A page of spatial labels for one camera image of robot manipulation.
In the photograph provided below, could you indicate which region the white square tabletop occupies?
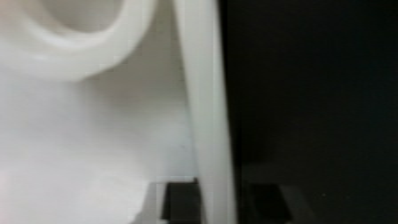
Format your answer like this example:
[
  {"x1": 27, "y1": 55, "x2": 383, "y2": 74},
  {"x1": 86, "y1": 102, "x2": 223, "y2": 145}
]
[{"x1": 0, "y1": 0, "x2": 239, "y2": 224}]

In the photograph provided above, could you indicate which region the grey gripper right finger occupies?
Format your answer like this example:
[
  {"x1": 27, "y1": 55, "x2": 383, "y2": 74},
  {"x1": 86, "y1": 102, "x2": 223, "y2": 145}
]
[{"x1": 247, "y1": 184, "x2": 311, "y2": 224}]

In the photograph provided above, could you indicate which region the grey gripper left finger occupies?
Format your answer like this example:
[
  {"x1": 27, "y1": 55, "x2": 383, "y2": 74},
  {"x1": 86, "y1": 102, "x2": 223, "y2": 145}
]
[{"x1": 162, "y1": 182, "x2": 201, "y2": 224}]

